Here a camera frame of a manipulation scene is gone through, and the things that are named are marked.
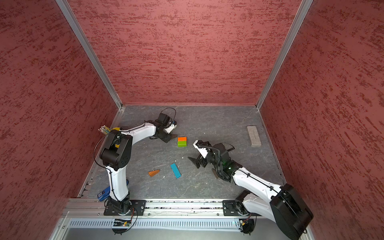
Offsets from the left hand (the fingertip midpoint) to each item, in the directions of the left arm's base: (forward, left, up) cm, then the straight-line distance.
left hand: (166, 139), depth 99 cm
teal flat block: (-22, -8, 0) cm, 23 cm away
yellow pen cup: (+1, +30, +11) cm, 32 cm away
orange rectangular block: (-1, -11, +2) cm, 11 cm away
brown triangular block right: (-23, -32, -1) cm, 39 cm away
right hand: (-16, -19, +11) cm, 27 cm away
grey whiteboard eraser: (+2, -60, +1) cm, 60 cm away
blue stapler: (-34, +28, -1) cm, 44 cm away
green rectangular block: (-4, -11, +1) cm, 11 cm away
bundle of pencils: (-3, +34, +15) cm, 37 cm away
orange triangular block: (-23, +5, +1) cm, 24 cm away
